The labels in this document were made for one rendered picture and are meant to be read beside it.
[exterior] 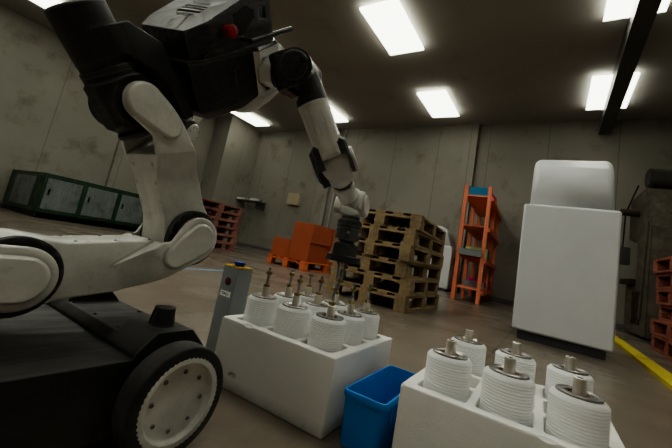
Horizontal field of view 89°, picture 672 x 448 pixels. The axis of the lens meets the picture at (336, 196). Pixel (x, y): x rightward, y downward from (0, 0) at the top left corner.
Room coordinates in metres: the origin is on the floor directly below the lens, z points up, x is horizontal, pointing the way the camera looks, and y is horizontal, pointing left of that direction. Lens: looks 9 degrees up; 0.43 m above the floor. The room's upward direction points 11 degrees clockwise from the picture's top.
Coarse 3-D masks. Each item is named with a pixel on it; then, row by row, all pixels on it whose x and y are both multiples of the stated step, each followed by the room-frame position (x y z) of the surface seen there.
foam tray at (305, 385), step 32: (224, 320) 1.06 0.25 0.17; (224, 352) 1.04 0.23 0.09; (256, 352) 0.98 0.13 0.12; (288, 352) 0.93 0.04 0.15; (320, 352) 0.89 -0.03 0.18; (352, 352) 0.94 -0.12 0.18; (384, 352) 1.15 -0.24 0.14; (224, 384) 1.03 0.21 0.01; (256, 384) 0.97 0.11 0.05; (288, 384) 0.92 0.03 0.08; (320, 384) 0.88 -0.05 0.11; (288, 416) 0.91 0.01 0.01; (320, 416) 0.87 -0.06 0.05
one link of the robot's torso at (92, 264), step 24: (0, 240) 0.60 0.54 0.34; (24, 240) 0.63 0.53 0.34; (48, 240) 0.67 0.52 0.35; (72, 240) 0.72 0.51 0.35; (96, 240) 0.75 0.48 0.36; (120, 240) 0.79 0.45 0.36; (144, 240) 0.82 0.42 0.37; (192, 240) 0.87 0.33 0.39; (216, 240) 0.94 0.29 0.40; (72, 264) 0.71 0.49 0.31; (96, 264) 0.75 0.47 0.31; (120, 264) 0.78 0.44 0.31; (144, 264) 0.81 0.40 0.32; (168, 264) 0.83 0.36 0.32; (192, 264) 0.90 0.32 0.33; (72, 288) 0.72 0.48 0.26; (96, 288) 0.76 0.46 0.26; (120, 288) 0.80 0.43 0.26; (24, 312) 0.66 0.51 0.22
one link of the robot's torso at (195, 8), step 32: (192, 0) 0.83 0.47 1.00; (224, 0) 0.80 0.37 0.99; (256, 0) 0.83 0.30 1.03; (160, 32) 0.77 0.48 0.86; (192, 32) 0.74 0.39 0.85; (224, 32) 0.78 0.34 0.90; (256, 32) 0.87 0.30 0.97; (192, 64) 0.77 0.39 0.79; (224, 64) 0.82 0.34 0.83; (256, 64) 0.88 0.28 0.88; (192, 96) 0.85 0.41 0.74; (224, 96) 0.86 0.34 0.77; (256, 96) 0.94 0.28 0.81
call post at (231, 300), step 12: (228, 276) 1.19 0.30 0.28; (240, 276) 1.18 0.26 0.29; (228, 288) 1.18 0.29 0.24; (240, 288) 1.19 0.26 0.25; (216, 300) 1.20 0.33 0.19; (228, 300) 1.18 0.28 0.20; (240, 300) 1.20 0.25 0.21; (216, 312) 1.20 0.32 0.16; (228, 312) 1.17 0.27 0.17; (240, 312) 1.21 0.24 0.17; (216, 324) 1.19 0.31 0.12; (216, 336) 1.18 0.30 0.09
